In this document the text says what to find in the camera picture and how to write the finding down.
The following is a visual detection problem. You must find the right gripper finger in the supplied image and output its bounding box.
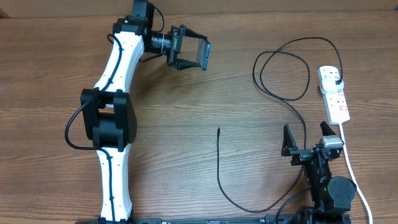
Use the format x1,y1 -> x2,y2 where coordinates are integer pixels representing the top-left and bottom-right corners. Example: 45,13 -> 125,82
282,124 -> 298,150
320,121 -> 336,136

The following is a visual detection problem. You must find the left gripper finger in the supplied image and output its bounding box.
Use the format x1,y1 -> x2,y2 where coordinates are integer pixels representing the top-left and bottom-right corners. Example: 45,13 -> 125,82
184,27 -> 208,40
174,58 -> 201,70

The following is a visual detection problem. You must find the blue smartphone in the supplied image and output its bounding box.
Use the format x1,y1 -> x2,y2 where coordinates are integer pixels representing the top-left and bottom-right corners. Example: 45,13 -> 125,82
197,39 -> 211,70

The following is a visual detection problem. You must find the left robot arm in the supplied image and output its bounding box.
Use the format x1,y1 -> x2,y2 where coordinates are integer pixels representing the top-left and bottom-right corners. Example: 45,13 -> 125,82
80,1 -> 211,223

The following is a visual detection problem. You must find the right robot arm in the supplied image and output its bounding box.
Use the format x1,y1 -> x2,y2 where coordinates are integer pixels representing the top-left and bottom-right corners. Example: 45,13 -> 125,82
275,121 -> 357,223

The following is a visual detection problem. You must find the white charger adapter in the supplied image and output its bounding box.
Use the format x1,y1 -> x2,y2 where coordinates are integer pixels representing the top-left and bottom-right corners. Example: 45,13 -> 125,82
320,77 -> 345,94

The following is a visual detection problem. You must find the white power strip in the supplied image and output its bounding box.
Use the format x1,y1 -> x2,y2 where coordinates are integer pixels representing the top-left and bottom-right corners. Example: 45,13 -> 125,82
318,65 -> 350,125

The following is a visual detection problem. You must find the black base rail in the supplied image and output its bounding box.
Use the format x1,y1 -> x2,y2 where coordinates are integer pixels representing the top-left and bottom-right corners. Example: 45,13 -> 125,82
74,213 -> 352,224

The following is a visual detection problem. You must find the white power strip cord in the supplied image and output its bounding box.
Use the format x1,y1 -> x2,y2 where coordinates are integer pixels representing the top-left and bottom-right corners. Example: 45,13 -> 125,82
338,123 -> 374,224

